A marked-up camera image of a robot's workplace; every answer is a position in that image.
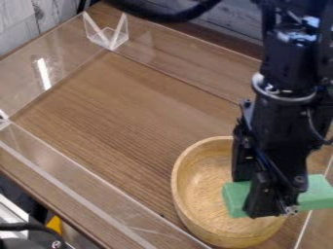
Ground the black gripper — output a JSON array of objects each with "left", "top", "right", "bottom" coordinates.
[{"left": 230, "top": 90, "right": 333, "bottom": 220}]

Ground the green rectangular block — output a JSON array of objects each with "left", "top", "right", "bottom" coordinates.
[{"left": 221, "top": 174, "right": 333, "bottom": 218}]

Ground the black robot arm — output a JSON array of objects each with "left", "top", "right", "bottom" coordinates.
[{"left": 232, "top": 0, "right": 333, "bottom": 219}]

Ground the brown wooden bowl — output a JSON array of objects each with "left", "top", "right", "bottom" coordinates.
[{"left": 170, "top": 136, "right": 285, "bottom": 249}]

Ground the yellow warning sticker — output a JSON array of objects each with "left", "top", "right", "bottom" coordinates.
[{"left": 46, "top": 216, "right": 63, "bottom": 234}]

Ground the clear acrylic enclosure wall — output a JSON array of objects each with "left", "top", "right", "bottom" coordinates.
[{"left": 0, "top": 4, "right": 333, "bottom": 249}]

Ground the clear acrylic corner bracket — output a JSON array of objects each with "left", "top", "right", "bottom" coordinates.
[{"left": 82, "top": 13, "right": 129, "bottom": 51}]

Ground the black cable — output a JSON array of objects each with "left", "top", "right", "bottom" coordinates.
[{"left": 0, "top": 223, "right": 67, "bottom": 249}]

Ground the thick black hose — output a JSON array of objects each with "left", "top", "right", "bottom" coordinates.
[{"left": 103, "top": 0, "right": 222, "bottom": 23}]

